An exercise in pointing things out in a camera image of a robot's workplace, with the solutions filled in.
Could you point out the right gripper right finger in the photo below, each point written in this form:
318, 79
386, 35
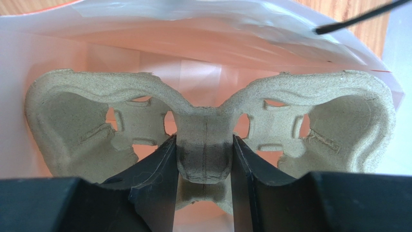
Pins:
265, 199

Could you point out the pulp cup carrier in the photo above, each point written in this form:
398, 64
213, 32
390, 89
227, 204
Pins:
85, 124

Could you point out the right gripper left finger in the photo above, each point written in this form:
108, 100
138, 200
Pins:
140, 199

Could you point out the orange paper bag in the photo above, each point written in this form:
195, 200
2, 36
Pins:
207, 50

